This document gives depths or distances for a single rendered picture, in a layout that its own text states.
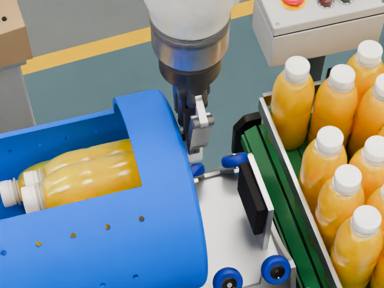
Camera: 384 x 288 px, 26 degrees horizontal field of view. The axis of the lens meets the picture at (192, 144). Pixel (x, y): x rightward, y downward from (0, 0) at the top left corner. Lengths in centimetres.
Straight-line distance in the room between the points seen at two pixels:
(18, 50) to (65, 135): 25
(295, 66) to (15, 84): 53
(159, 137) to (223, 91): 162
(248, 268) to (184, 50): 49
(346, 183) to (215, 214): 25
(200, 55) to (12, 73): 67
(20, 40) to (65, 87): 129
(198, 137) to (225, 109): 158
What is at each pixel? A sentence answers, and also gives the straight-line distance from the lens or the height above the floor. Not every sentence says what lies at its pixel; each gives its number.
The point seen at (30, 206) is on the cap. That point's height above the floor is 116.
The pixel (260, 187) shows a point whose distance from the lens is 122.
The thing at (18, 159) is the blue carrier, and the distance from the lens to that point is 126.
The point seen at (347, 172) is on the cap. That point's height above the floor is 109.
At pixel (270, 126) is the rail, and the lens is 138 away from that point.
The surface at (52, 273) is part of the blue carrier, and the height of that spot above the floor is 117.
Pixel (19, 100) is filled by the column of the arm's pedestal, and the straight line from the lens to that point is 159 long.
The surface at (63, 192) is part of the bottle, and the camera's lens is 109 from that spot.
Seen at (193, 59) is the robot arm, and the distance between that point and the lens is 92.
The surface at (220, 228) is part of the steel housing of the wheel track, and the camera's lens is 133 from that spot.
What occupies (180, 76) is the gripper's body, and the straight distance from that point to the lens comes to 95.
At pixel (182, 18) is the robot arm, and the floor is 146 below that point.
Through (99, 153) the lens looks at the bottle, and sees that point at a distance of 116.
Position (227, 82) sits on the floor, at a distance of 268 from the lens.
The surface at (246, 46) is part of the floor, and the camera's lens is 278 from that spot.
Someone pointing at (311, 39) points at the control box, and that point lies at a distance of 140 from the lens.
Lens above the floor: 209
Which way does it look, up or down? 56 degrees down
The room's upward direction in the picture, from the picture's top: straight up
